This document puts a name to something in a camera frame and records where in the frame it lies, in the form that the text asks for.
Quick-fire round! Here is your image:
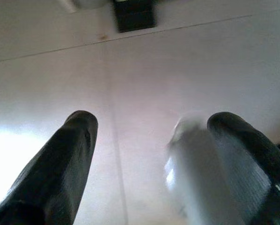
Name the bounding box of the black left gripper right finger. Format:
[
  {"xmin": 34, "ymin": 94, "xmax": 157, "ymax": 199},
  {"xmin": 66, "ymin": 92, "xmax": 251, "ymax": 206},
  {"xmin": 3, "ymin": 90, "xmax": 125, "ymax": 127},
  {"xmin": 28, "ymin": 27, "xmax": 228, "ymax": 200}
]
[{"xmin": 207, "ymin": 112, "xmax": 280, "ymax": 225}]

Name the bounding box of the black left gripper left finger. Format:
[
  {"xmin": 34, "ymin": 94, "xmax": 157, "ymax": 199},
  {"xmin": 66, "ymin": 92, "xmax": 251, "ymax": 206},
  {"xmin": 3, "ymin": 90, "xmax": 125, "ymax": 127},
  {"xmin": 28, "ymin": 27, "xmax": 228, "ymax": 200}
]
[{"xmin": 0, "ymin": 110, "xmax": 99, "ymax": 225}]

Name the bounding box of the white plastic bottle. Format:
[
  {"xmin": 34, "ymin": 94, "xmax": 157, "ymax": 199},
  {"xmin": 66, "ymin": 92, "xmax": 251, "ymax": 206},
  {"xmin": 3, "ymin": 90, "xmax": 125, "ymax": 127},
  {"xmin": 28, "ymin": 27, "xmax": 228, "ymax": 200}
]
[{"xmin": 164, "ymin": 112, "xmax": 271, "ymax": 225}]

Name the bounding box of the white fridge body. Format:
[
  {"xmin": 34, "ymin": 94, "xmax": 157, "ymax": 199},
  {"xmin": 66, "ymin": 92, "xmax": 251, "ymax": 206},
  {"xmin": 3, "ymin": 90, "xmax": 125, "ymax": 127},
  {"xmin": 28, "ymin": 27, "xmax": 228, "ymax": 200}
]
[{"xmin": 59, "ymin": 0, "xmax": 118, "ymax": 13}]

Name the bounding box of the black fridge foot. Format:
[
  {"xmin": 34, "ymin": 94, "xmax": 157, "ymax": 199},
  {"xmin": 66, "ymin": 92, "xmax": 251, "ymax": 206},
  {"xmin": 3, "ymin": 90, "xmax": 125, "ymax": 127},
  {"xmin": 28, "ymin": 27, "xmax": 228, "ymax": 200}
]
[{"xmin": 112, "ymin": 0, "xmax": 158, "ymax": 33}]

